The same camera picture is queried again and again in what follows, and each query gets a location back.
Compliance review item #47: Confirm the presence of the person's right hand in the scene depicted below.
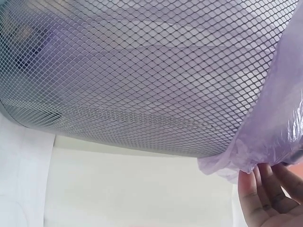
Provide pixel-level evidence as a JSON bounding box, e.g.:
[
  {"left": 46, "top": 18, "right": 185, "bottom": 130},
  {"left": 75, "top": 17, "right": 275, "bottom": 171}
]
[{"left": 237, "top": 162, "right": 303, "bottom": 227}]

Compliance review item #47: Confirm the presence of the grey metal mesh waste bin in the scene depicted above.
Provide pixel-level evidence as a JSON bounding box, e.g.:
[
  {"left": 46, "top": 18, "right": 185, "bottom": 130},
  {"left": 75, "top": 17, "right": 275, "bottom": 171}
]
[{"left": 0, "top": 0, "right": 299, "bottom": 158}]

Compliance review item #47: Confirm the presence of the purple plastic bin bag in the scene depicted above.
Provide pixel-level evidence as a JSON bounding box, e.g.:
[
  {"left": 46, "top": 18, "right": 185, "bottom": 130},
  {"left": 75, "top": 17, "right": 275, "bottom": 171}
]
[{"left": 0, "top": 0, "right": 303, "bottom": 177}]

